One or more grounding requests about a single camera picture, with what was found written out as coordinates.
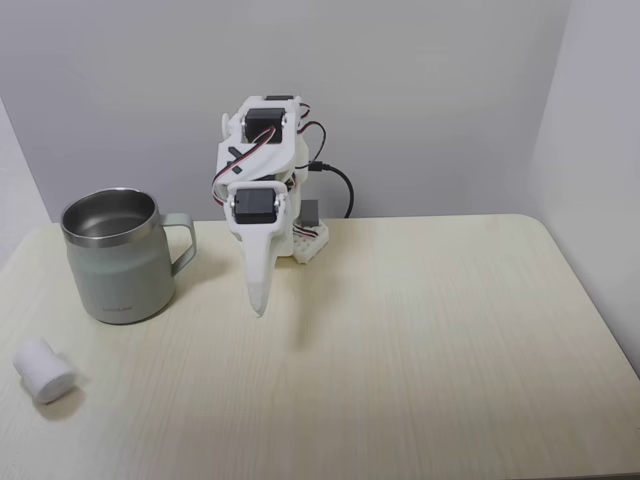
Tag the white gauze dressing roll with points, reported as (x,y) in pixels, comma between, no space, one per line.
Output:
(42,372)

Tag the grey table clamp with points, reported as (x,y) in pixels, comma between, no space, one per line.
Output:
(311,212)

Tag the grey-green steel mug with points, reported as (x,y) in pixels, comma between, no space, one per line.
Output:
(120,270)

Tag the white perforated base plate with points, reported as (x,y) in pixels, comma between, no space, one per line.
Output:
(312,245)

